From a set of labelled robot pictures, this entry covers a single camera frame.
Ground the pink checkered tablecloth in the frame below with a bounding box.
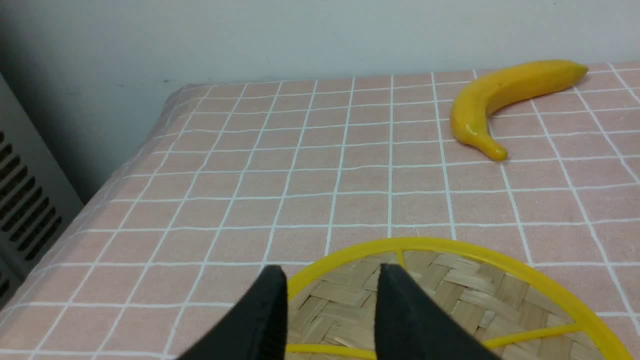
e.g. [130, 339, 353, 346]
[1, 61, 639, 360]

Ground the yellow plastic banana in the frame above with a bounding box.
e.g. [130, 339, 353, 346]
[449, 59, 589, 162]

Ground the grey vented appliance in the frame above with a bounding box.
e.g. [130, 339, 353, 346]
[0, 78, 83, 306]

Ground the yellow woven bamboo steamer lid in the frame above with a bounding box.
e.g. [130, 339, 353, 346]
[285, 237, 633, 360]

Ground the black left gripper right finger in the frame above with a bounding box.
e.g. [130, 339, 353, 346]
[374, 264, 498, 360]

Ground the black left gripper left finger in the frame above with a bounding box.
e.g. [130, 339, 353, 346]
[178, 265, 288, 360]

